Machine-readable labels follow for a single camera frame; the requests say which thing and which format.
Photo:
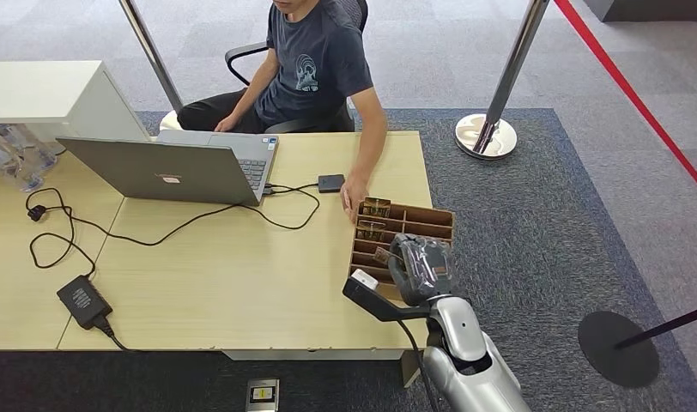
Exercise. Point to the person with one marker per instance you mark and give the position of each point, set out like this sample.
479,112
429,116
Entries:
314,68

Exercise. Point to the grey laptop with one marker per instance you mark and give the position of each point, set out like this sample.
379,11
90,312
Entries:
166,174

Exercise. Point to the dark blue-grey rug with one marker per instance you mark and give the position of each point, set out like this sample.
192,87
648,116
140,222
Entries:
525,227

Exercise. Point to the red floor tape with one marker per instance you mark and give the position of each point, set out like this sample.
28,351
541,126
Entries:
633,96

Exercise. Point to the person's left forearm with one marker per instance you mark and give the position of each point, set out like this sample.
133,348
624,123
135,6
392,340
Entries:
371,145

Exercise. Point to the brown patterned card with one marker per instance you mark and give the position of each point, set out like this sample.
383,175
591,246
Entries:
371,230
381,256
377,207

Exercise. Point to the dark furniture base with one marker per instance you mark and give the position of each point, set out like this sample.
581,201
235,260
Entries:
650,9

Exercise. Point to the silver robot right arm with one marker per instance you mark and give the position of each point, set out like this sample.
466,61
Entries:
473,375

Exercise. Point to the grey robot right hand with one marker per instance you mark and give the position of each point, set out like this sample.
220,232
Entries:
422,270

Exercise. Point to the person's right hand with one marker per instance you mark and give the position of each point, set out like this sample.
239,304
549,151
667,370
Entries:
226,123

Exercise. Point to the person's left hand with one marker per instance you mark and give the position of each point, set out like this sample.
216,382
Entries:
355,192

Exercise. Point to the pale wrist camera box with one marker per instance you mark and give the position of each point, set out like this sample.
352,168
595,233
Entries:
364,279

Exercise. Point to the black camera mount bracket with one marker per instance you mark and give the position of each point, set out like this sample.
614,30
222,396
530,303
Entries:
377,306

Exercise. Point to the white cabinet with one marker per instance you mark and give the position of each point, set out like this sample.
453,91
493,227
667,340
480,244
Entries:
53,94

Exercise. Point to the metal floor socket box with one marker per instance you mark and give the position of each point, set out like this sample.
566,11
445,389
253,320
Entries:
262,395

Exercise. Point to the black stanchion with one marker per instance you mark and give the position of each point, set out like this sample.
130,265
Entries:
618,350

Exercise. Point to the person's right forearm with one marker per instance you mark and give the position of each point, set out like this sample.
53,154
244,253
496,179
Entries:
252,86

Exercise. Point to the wooden card holder box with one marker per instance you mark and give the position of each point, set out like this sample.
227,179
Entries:
428,219

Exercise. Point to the chrome stanchion post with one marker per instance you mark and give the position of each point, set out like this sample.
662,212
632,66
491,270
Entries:
152,57
510,68

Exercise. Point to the clear plastic water bottle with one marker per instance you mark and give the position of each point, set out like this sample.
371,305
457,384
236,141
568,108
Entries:
37,154
13,172

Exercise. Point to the small black card reader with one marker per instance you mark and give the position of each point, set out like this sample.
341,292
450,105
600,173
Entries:
331,183

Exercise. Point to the beige wooden desk foot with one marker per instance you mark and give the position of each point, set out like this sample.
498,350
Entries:
410,371

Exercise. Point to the black office chair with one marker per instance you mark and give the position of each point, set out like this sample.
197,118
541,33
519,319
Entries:
243,51

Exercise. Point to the black power adapter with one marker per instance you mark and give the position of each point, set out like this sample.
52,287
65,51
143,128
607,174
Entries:
83,301

